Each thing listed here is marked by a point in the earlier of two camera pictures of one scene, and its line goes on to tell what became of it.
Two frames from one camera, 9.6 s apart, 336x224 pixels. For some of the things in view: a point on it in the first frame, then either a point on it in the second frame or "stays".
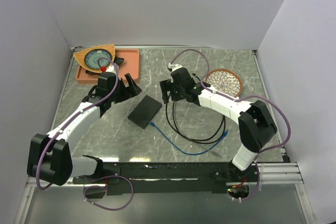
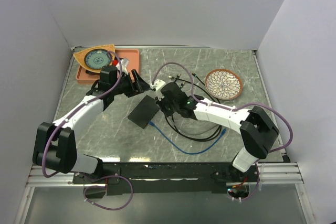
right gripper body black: (177, 92) → (170, 108)
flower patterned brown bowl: (224, 81) stays
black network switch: (145, 112) stays
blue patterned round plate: (94, 58) stays
